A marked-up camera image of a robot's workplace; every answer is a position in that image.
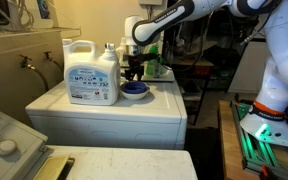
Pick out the white iron with cord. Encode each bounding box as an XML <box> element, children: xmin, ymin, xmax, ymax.
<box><xmin>0</xmin><ymin>0</ymin><xmax>35</xmax><ymax>33</ymax></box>

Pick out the white dryer with panel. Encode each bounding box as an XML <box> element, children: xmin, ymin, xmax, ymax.
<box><xmin>0</xmin><ymin>109</ymin><xmax>198</xmax><ymax>180</ymax></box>

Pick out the white square tray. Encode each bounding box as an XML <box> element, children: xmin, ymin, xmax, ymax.
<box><xmin>140</xmin><ymin>64</ymin><xmax>176</xmax><ymax>83</ymax></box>

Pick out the white washing machine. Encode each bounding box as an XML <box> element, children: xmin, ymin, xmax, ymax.
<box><xmin>24</xmin><ymin>64</ymin><xmax>188</xmax><ymax>150</ymax></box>

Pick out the round white dryer knob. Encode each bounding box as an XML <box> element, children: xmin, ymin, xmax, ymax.
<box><xmin>0</xmin><ymin>139</ymin><xmax>18</xmax><ymax>157</ymax></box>

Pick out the gold dryer lint lid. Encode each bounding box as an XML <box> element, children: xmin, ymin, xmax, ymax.
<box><xmin>33</xmin><ymin>154</ymin><xmax>76</xmax><ymax>180</ymax></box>

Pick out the wall faucet with hose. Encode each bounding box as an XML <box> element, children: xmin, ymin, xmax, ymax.
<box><xmin>18</xmin><ymin>54</ymin><xmax>50</xmax><ymax>93</ymax></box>
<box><xmin>43</xmin><ymin>50</ymin><xmax>65</xmax><ymax>73</ymax></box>

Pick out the black storage rack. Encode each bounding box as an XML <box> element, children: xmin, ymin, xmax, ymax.
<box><xmin>163</xmin><ymin>6</ymin><xmax>265</xmax><ymax>126</ymax></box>

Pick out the white bowl blue inside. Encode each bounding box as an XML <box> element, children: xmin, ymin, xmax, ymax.
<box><xmin>119</xmin><ymin>81</ymin><xmax>151</xmax><ymax>101</ymax></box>

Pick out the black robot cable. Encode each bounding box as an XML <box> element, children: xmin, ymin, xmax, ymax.
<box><xmin>239</xmin><ymin>0</ymin><xmax>288</xmax><ymax>46</ymax></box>

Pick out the white bottle blue label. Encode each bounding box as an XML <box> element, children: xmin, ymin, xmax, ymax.
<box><xmin>34</xmin><ymin>0</ymin><xmax>54</xmax><ymax>29</ymax></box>

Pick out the large white detergent jug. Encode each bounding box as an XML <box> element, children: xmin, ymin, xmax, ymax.
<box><xmin>62</xmin><ymin>38</ymin><xmax>122</xmax><ymax>107</ymax></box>

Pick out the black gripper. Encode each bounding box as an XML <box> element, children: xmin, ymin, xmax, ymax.
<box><xmin>122</xmin><ymin>53</ymin><xmax>159</xmax><ymax>82</ymax></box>

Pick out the wall box with cable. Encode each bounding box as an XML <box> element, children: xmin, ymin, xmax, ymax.
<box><xmin>136</xmin><ymin>0</ymin><xmax>164</xmax><ymax>21</ymax></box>

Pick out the white wire wall shelf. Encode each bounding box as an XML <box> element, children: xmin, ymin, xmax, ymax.
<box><xmin>0</xmin><ymin>0</ymin><xmax>82</xmax><ymax>41</ymax></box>

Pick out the green spray bottle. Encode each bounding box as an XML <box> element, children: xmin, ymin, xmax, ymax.
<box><xmin>143</xmin><ymin>44</ymin><xmax>165</xmax><ymax>79</ymax></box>

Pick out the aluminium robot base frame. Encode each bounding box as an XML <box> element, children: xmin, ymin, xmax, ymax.
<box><xmin>230</xmin><ymin>99</ymin><xmax>288</xmax><ymax>178</ymax></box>

